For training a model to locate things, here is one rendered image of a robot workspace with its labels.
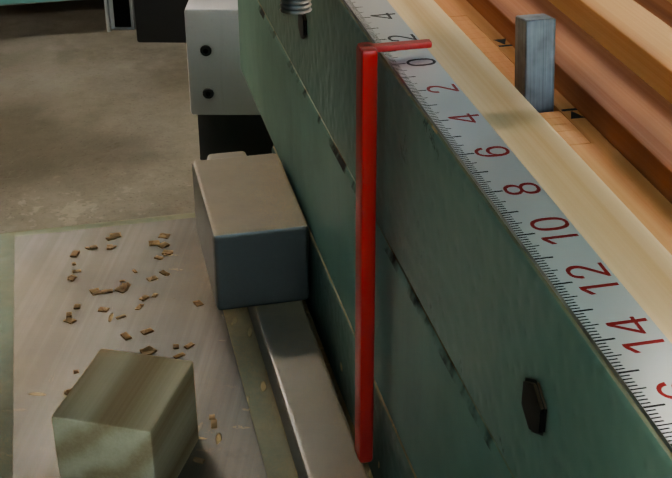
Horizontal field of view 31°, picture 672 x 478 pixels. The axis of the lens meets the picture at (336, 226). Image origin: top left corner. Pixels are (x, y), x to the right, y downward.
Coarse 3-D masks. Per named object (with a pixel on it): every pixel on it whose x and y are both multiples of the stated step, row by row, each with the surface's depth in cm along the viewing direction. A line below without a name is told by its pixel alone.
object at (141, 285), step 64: (0, 256) 56; (64, 256) 56; (128, 256) 56; (192, 256) 56; (0, 320) 51; (64, 320) 51; (128, 320) 51; (192, 320) 51; (0, 384) 47; (64, 384) 47; (256, 384) 47; (0, 448) 44; (256, 448) 44
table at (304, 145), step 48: (240, 0) 62; (240, 48) 64; (288, 96) 51; (288, 144) 52; (336, 192) 43; (336, 240) 44; (384, 240) 37; (336, 288) 45; (384, 288) 37; (384, 336) 38; (432, 336) 33; (384, 384) 39; (432, 384) 33; (432, 432) 34; (480, 432) 29
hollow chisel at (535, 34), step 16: (528, 16) 35; (544, 16) 35; (528, 32) 35; (544, 32) 35; (528, 48) 35; (544, 48) 35; (528, 64) 35; (544, 64) 35; (528, 80) 35; (544, 80) 35; (528, 96) 35; (544, 96) 35
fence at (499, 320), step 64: (320, 0) 42; (320, 64) 43; (384, 64) 35; (384, 128) 35; (384, 192) 36; (448, 192) 30; (448, 256) 30; (512, 256) 26; (448, 320) 31; (512, 320) 26; (512, 384) 26; (576, 384) 23; (512, 448) 27; (576, 448) 23; (640, 448) 20
